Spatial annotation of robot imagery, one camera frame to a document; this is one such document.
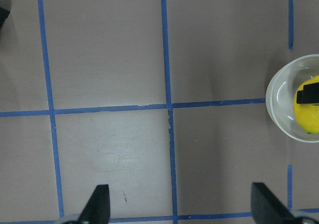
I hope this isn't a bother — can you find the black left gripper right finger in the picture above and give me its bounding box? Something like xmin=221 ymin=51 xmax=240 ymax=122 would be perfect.
xmin=251 ymin=182 xmax=301 ymax=224

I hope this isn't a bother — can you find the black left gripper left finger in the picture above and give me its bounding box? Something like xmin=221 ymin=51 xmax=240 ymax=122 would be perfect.
xmin=77 ymin=184 xmax=111 ymax=224

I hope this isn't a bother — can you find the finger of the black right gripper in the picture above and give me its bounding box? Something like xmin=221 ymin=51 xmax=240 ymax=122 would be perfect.
xmin=296 ymin=82 xmax=319 ymax=104

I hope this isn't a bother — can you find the black plate rack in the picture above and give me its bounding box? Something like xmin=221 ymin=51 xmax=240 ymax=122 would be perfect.
xmin=0 ymin=7 xmax=10 ymax=30

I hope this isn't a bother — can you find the yellow lemon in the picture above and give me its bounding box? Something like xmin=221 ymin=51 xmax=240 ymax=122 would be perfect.
xmin=293 ymin=76 xmax=319 ymax=134

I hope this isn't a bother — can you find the white ceramic bowl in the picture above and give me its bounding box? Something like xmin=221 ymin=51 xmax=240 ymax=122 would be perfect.
xmin=266 ymin=54 xmax=319 ymax=143

